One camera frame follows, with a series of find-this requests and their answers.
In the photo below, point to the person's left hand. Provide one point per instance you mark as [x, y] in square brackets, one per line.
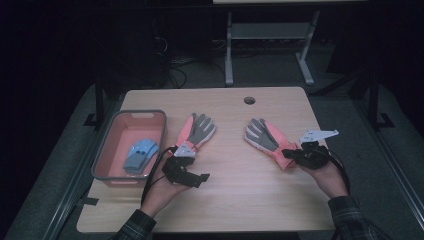
[163, 195]

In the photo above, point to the pink and grey glove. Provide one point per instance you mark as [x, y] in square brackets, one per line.
[266, 138]
[198, 131]

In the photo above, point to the grey metal desk frame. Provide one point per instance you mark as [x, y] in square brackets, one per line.
[270, 30]

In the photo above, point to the blue and grey glove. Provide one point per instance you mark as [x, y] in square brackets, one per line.
[140, 153]
[153, 155]

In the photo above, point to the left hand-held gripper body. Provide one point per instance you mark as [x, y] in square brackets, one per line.
[178, 168]

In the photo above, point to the pink basket with grey rim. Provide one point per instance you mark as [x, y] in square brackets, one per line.
[133, 133]

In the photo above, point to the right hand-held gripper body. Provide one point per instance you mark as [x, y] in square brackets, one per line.
[313, 155]

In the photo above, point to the black metal stand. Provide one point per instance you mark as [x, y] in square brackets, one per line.
[99, 100]
[375, 100]

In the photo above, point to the person's right hand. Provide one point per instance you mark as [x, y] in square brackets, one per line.
[328, 180]

